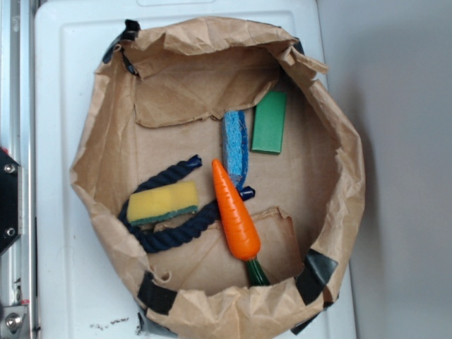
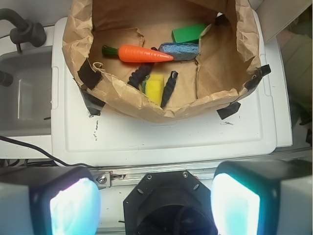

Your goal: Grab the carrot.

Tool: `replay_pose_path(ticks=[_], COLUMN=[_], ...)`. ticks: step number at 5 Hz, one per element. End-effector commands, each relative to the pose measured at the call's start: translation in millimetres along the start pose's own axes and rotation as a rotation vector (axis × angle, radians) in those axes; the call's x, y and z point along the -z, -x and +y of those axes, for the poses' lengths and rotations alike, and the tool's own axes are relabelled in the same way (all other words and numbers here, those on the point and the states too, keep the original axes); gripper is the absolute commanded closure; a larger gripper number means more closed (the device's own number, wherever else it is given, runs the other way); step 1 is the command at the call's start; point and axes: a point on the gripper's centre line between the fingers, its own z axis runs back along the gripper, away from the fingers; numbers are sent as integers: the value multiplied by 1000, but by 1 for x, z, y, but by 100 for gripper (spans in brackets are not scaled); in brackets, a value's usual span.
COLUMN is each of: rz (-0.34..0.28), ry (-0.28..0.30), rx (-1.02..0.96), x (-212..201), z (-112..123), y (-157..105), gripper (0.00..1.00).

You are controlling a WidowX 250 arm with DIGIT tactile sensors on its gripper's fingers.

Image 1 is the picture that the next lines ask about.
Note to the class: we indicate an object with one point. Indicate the orange plastic carrot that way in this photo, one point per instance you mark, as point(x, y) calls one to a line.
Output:
point(239, 228)

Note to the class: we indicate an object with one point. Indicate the brown paper bag bin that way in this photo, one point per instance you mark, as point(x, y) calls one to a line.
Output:
point(158, 98)

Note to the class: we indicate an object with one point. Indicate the blue sponge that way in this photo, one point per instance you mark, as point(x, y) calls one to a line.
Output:
point(235, 154)

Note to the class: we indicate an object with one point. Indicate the green rectangular block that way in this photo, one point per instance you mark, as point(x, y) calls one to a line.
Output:
point(269, 121)

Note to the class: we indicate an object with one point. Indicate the yellow green sponge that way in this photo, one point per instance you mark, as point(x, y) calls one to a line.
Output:
point(162, 203)

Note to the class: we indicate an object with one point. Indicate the aluminium frame rail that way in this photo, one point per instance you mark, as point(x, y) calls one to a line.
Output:
point(19, 296)

